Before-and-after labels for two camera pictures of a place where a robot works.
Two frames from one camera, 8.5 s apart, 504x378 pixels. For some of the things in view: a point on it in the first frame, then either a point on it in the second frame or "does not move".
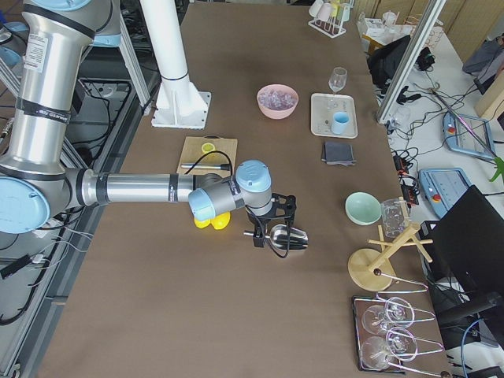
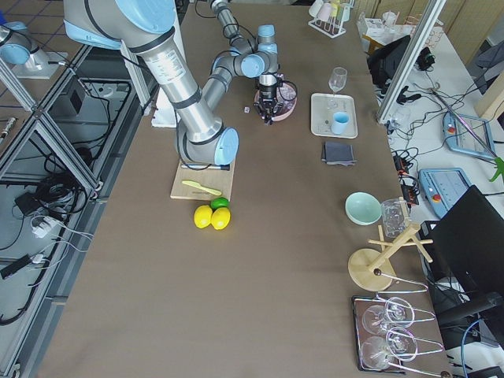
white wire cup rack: [331, 26] does not move
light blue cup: [339, 123] does not move
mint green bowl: [363, 208] does not move
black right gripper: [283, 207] → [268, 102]
